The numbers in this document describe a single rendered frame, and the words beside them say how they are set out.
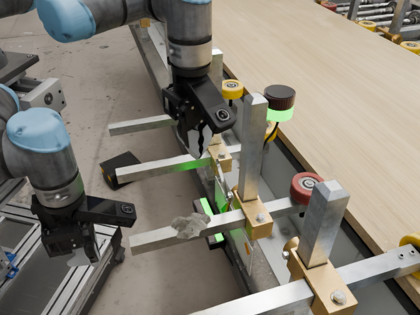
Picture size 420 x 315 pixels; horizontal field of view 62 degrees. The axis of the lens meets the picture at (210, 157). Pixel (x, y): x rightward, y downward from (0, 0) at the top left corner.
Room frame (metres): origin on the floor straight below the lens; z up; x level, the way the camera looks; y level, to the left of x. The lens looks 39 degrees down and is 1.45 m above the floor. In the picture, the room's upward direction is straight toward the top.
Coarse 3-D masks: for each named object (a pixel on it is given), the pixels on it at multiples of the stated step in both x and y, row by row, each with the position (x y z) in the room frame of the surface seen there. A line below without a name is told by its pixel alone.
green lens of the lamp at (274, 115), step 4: (268, 108) 0.57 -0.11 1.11; (292, 108) 0.57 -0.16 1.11; (268, 112) 0.57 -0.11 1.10; (272, 112) 0.56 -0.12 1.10; (276, 112) 0.56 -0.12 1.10; (280, 112) 0.56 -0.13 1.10; (284, 112) 0.56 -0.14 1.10; (288, 112) 0.56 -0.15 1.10; (268, 116) 0.57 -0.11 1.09; (272, 116) 0.56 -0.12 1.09; (276, 116) 0.56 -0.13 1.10; (280, 116) 0.56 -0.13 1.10; (284, 116) 0.56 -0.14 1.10; (288, 116) 0.56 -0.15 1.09; (272, 120) 0.56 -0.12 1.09; (276, 120) 0.56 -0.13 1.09; (280, 120) 0.56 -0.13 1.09; (284, 120) 0.56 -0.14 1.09
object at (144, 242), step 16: (272, 208) 0.54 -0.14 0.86; (288, 208) 0.55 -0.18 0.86; (304, 208) 0.56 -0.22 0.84; (208, 224) 0.49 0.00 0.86; (224, 224) 0.50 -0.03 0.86; (240, 224) 0.51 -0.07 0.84; (144, 240) 0.45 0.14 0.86; (160, 240) 0.45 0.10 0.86; (176, 240) 0.46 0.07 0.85; (192, 240) 0.48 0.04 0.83
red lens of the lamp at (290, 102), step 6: (264, 90) 0.59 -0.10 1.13; (294, 90) 0.59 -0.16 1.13; (264, 96) 0.58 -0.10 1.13; (294, 96) 0.57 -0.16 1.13; (270, 102) 0.57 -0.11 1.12; (276, 102) 0.56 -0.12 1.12; (282, 102) 0.56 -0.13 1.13; (288, 102) 0.56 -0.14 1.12; (270, 108) 0.56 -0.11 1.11; (276, 108) 0.56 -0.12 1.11; (282, 108) 0.56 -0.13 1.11; (288, 108) 0.56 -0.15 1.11
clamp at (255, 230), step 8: (232, 192) 0.60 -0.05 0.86; (240, 200) 0.56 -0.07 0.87; (256, 200) 0.56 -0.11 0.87; (240, 208) 0.55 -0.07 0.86; (248, 208) 0.53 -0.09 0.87; (256, 208) 0.53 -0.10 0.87; (264, 208) 0.53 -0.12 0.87; (248, 216) 0.51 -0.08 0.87; (248, 224) 0.50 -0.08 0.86; (256, 224) 0.49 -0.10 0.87; (264, 224) 0.49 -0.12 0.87; (272, 224) 0.50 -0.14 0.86; (248, 232) 0.50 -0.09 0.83; (256, 232) 0.48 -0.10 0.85; (264, 232) 0.49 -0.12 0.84
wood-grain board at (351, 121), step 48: (240, 0) 2.07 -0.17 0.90; (288, 0) 2.07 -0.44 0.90; (240, 48) 1.38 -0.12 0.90; (288, 48) 1.38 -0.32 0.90; (336, 48) 1.38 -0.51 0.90; (384, 48) 1.38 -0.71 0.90; (336, 96) 0.98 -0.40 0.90; (384, 96) 0.98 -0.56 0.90; (288, 144) 0.75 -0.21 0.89; (336, 144) 0.73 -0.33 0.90; (384, 144) 0.73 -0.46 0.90; (384, 192) 0.55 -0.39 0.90; (384, 240) 0.42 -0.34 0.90
